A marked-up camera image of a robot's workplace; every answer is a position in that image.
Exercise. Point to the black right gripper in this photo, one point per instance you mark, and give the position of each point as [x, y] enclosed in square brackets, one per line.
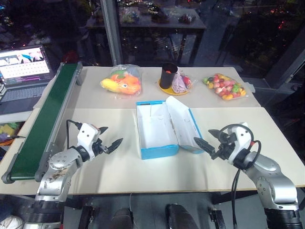
[224, 150]

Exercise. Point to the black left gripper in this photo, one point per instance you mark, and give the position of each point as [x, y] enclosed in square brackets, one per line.
[100, 148]

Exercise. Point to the blue cardboard box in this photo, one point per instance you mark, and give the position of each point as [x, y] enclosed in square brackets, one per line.
[157, 128]

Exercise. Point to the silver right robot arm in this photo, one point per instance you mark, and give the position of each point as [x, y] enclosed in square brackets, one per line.
[269, 171]

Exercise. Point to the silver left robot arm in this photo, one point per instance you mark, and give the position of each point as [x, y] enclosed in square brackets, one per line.
[59, 167]

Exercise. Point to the green conveyor belt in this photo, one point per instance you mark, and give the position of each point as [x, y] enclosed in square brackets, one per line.
[45, 119]

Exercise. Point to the bag of colourful toy fruits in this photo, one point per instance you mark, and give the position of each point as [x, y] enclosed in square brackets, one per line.
[225, 86]

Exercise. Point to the bag of orange plush toys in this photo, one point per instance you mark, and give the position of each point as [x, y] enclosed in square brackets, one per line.
[124, 82]

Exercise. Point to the bag with purple toy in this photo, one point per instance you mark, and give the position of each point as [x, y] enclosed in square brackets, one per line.
[179, 83]

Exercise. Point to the white paper tag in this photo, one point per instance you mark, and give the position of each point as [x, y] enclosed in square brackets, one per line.
[250, 87]

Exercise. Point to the yellow plate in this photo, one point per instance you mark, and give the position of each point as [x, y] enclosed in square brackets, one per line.
[166, 90]

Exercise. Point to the black cup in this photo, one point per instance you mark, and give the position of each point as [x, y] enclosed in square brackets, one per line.
[168, 76]

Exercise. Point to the dark rounded shape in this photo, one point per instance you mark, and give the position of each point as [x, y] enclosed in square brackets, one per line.
[122, 218]
[181, 217]

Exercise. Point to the orange basket of toys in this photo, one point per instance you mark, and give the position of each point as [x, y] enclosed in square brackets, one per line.
[9, 133]

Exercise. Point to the grey metal pillar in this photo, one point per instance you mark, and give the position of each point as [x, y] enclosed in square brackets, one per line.
[112, 31]

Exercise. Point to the grey open laptop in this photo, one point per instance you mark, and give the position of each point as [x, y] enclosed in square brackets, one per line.
[23, 64]

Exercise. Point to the white desk device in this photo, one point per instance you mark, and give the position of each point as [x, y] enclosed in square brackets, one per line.
[2, 89]

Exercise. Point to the white sneaker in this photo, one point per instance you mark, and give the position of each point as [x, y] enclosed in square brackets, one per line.
[10, 222]

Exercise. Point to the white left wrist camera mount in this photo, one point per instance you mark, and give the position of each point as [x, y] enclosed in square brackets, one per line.
[86, 137]

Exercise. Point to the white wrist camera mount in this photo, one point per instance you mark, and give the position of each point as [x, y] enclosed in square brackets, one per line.
[240, 143]
[86, 137]

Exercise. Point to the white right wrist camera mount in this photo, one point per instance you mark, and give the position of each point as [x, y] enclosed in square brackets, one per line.
[240, 143]

